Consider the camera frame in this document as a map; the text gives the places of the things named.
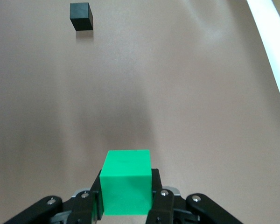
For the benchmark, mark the black cube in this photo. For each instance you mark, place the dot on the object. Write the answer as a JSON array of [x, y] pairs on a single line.
[[81, 17]]

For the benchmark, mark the brown table cover mat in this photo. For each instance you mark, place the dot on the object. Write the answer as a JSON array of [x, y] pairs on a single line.
[[154, 81]]

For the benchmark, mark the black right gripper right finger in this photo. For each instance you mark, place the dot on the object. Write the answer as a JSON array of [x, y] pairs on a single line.
[[163, 205]]

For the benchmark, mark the green cube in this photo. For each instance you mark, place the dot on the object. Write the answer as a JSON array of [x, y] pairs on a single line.
[[126, 184]]

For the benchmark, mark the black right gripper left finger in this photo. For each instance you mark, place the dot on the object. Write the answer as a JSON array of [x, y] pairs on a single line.
[[81, 205]]

